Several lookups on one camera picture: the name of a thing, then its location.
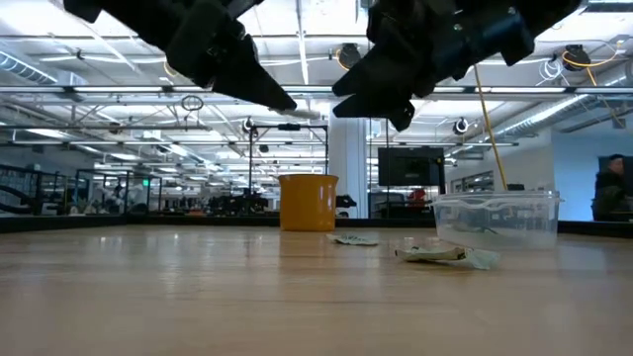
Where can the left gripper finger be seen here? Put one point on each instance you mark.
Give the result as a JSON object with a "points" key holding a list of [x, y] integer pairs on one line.
{"points": [[247, 64], [257, 96]]}

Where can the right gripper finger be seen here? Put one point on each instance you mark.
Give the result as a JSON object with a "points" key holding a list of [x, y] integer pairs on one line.
{"points": [[381, 109], [386, 74]]}

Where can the black monitor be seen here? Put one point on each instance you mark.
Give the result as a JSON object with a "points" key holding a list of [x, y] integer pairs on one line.
{"points": [[410, 165]]}

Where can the orange plastic cup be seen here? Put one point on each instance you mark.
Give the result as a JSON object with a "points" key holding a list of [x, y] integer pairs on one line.
{"points": [[307, 203]]}

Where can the green sweetener packet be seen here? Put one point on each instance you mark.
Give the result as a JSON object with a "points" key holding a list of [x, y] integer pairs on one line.
{"points": [[353, 240], [445, 254]]}

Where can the clear plastic container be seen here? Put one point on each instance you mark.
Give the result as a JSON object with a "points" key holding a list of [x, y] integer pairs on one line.
{"points": [[494, 212]]}

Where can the person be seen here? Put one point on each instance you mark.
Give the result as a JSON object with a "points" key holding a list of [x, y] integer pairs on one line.
{"points": [[610, 193]]}

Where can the black background rig frame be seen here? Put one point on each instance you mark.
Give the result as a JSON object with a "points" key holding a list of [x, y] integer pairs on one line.
{"points": [[289, 127]]}

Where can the black aluminium table frame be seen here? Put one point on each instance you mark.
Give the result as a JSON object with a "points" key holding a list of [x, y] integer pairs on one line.
{"points": [[148, 222]]}

